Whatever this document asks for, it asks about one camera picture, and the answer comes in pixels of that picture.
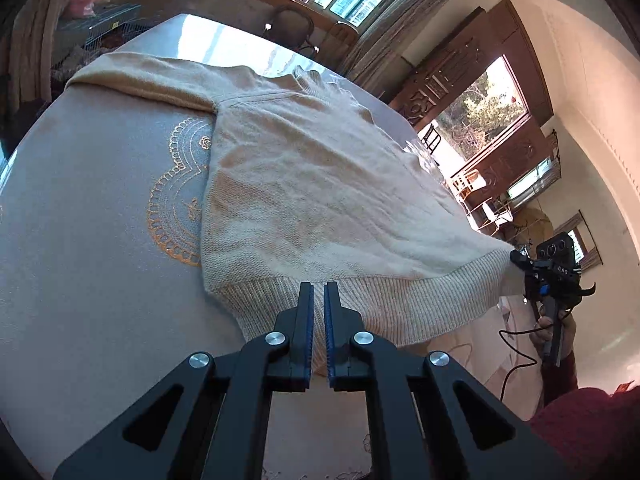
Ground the beige knit sweater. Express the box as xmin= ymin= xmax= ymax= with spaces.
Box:
xmin=65 ymin=52 xmax=514 ymax=377

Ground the round bamboo tray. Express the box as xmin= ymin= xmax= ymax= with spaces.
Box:
xmin=512 ymin=204 xmax=554 ymax=254

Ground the person's right forearm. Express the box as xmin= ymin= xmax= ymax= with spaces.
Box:
xmin=541 ymin=352 xmax=580 ymax=409

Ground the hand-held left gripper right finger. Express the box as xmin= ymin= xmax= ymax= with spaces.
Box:
xmin=322 ymin=280 xmax=582 ymax=480

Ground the black metal chair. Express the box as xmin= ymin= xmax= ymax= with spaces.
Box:
xmin=417 ymin=123 xmax=444 ymax=154

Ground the person's right hand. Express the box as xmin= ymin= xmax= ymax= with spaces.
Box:
xmin=532 ymin=309 xmax=576 ymax=359

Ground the wooden bench chair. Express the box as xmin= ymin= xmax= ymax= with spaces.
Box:
xmin=322 ymin=19 xmax=361 ymax=54

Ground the long grey curtain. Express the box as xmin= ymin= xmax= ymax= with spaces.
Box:
xmin=342 ymin=0 xmax=494 ymax=94

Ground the rattan armchair with red cushion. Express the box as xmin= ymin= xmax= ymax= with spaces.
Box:
xmin=262 ymin=4 xmax=321 ymax=59

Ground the carved wooden door leaf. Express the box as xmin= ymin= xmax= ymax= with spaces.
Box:
xmin=387 ymin=0 xmax=526 ymax=129
xmin=449 ymin=119 xmax=554 ymax=196

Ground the narrow window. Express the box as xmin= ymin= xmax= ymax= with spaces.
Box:
xmin=504 ymin=159 xmax=559 ymax=204

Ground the small barred window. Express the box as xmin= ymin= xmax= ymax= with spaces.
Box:
xmin=564 ymin=212 xmax=604 ymax=267

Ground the beige pleated curtain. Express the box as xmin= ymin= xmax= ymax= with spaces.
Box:
xmin=7 ymin=0 xmax=76 ymax=114

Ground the black cable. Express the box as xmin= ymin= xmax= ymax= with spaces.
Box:
xmin=497 ymin=329 xmax=549 ymax=402

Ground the metal chair with white cushion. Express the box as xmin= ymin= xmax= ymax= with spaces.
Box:
xmin=477 ymin=197 xmax=516 ymax=234

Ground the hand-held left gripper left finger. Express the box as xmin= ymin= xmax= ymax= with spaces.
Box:
xmin=52 ymin=281 xmax=315 ymax=480

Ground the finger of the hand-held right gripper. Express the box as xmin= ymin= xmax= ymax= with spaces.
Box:
xmin=509 ymin=249 xmax=536 ymax=274

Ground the wire cage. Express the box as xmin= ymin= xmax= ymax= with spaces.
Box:
xmin=52 ymin=2 xmax=151 ymax=71

